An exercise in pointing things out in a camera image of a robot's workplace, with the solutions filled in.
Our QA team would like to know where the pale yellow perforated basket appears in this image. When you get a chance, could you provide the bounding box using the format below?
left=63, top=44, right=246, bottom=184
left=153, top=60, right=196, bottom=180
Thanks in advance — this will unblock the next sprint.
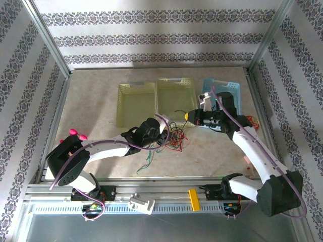
left=155, top=77, right=199, bottom=127

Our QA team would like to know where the yellow-green perforated basket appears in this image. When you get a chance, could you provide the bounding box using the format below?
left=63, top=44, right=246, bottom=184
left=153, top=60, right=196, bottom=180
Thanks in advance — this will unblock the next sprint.
left=116, top=82, right=156, bottom=128

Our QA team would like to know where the blue perforated plastic basket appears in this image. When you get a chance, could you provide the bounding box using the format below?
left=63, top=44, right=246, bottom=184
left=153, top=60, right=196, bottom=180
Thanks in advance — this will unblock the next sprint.
left=201, top=77, right=242, bottom=114

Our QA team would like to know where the yellow block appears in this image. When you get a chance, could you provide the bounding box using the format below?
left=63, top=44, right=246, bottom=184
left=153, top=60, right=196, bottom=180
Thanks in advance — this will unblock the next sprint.
left=188, top=188, right=201, bottom=212

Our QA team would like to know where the magenta plastic object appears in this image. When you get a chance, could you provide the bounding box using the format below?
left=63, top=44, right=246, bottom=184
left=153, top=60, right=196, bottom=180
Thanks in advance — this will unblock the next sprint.
left=59, top=128, right=88, bottom=145

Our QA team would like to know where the small circuit board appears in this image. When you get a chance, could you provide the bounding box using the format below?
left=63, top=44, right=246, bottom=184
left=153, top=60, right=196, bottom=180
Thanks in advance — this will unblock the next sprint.
left=82, top=203, right=105, bottom=213
left=223, top=201, right=243, bottom=215

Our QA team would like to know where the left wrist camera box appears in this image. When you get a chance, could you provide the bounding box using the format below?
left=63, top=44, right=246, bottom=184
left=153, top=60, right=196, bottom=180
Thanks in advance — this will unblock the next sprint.
left=154, top=114, right=170, bottom=132

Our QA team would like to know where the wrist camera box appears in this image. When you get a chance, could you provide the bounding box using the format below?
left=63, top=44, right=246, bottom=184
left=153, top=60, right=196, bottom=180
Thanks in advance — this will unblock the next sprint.
left=154, top=114, right=170, bottom=132
left=198, top=91, right=214, bottom=112

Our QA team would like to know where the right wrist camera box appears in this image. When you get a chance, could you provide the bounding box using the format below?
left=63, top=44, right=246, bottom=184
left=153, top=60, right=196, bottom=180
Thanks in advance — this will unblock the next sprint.
left=198, top=91, right=214, bottom=112

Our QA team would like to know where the red wire coil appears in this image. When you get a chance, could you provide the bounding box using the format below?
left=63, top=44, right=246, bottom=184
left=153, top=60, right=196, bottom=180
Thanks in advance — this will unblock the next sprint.
left=245, top=115, right=261, bottom=131

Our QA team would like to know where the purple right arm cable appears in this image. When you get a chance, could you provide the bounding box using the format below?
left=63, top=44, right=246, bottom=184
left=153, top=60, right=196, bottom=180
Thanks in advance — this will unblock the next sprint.
left=210, top=85, right=307, bottom=220

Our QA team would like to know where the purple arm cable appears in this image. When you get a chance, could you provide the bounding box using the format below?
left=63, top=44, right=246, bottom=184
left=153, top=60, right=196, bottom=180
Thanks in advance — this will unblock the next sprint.
left=49, top=113, right=171, bottom=222
left=210, top=85, right=307, bottom=220

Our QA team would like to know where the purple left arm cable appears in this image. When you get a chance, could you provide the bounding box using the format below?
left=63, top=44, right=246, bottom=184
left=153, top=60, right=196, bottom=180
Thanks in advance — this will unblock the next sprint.
left=49, top=113, right=171, bottom=222

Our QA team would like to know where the aluminium frame side rail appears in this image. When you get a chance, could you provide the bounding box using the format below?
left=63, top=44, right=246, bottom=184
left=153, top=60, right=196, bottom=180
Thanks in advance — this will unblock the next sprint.
left=35, top=75, right=73, bottom=184
left=245, top=70, right=289, bottom=178

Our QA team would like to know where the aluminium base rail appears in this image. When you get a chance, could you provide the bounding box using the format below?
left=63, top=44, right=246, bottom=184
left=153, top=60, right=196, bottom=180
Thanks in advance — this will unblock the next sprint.
left=24, top=176, right=297, bottom=203

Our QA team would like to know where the white plastic bracket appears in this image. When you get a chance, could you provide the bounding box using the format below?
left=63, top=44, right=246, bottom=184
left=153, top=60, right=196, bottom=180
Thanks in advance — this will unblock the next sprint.
left=127, top=192, right=155, bottom=216

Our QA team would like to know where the white slotted cable duct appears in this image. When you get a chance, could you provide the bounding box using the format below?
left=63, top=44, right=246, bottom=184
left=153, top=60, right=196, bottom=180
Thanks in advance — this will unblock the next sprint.
left=32, top=202, right=243, bottom=215

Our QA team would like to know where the aluminium frame post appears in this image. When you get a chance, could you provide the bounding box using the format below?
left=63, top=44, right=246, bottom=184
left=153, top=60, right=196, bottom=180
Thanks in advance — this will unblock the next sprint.
left=246, top=0, right=297, bottom=75
left=21, top=0, right=74, bottom=79

